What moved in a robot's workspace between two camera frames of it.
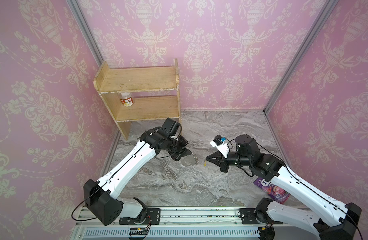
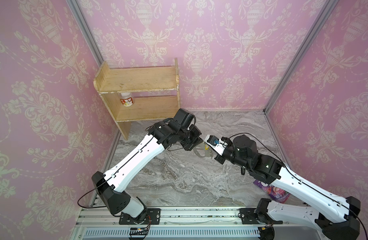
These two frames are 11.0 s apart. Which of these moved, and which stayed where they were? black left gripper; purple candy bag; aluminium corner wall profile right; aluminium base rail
Moved: black left gripper
Stayed: aluminium corner wall profile right; aluminium base rail; purple candy bag
